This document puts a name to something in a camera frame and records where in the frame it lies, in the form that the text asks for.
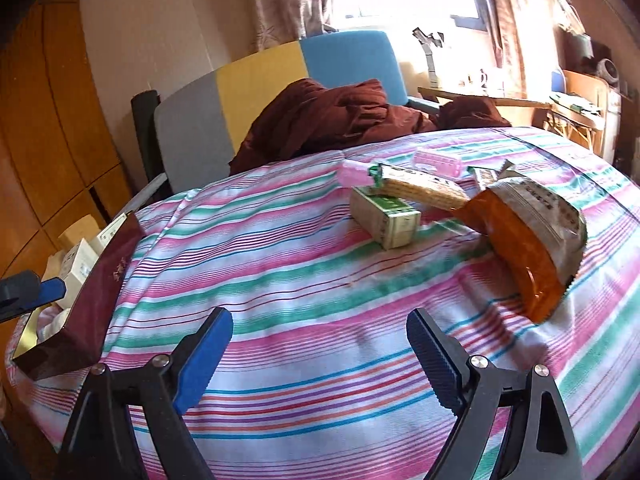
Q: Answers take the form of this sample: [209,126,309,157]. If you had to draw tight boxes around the phone stand on desk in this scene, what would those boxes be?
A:
[412,27,444,89]

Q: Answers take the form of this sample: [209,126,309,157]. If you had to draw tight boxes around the small green white box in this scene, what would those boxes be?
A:
[349,188,421,250]

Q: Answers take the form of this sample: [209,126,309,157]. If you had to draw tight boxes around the grey yellow blue chair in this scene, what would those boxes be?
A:
[130,30,438,205]

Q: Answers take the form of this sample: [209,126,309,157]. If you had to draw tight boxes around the cream herbal cream box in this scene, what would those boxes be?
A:
[56,238,99,310]

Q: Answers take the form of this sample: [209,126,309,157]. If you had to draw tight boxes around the striped tablecloth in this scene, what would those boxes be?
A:
[4,127,640,480]

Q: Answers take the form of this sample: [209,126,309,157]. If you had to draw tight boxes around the pink pill organizer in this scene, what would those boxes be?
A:
[413,148,463,179]

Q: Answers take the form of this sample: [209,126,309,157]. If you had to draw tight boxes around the orange snack bag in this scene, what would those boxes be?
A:
[454,160,588,324]

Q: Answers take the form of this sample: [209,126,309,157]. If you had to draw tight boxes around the pink rolled cloth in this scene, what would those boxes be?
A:
[336,159,375,188]

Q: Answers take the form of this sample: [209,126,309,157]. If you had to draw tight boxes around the small yellow sponge block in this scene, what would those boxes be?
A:
[58,214,101,250]

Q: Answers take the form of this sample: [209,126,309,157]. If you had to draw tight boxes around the wooden side desk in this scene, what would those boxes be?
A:
[418,68,622,162]

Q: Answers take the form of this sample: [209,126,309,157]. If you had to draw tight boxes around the cracker packet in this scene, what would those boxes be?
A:
[368,162,470,211]
[468,166,500,192]

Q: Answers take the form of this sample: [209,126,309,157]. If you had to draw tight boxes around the dark red jacket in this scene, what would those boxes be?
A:
[229,78,511,174]

